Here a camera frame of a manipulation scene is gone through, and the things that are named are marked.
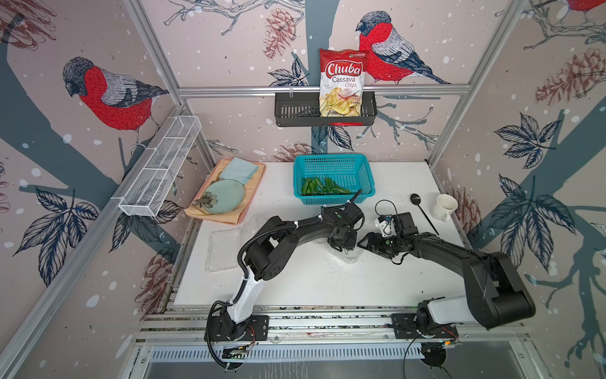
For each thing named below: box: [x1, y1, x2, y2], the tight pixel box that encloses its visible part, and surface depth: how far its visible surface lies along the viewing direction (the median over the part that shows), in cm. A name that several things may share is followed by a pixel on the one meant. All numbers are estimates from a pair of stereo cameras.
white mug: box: [433, 193, 459, 222], surface depth 96 cm
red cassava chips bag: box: [318, 48, 368, 117], surface depth 87 cm
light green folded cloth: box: [219, 157, 259, 185], surface depth 120 cm
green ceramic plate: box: [202, 179, 246, 214], surface depth 110 cm
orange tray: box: [183, 157, 266, 226], surface depth 106 cm
